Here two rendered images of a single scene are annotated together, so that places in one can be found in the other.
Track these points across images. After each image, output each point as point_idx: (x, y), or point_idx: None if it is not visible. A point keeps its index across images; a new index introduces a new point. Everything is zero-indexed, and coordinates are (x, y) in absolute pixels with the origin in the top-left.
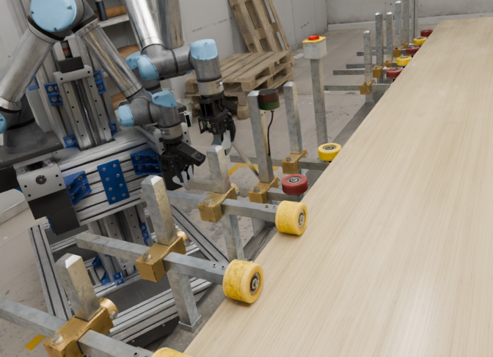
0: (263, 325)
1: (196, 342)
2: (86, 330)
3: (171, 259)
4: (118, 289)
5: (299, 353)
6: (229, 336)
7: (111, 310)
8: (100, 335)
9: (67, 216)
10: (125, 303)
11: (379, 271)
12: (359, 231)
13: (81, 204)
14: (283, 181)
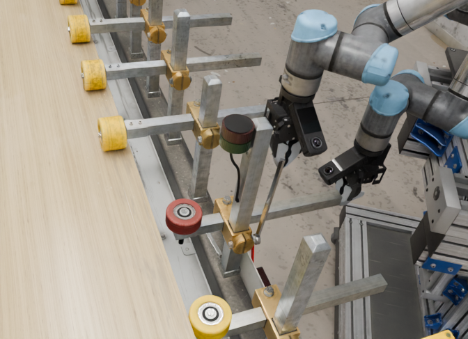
0: (64, 76)
1: (95, 58)
2: (144, 20)
3: (157, 61)
4: (415, 278)
5: (28, 72)
6: (79, 65)
7: (150, 33)
8: (134, 21)
9: (404, 135)
10: (384, 271)
11: (4, 135)
12: (46, 168)
13: (432, 156)
14: (193, 202)
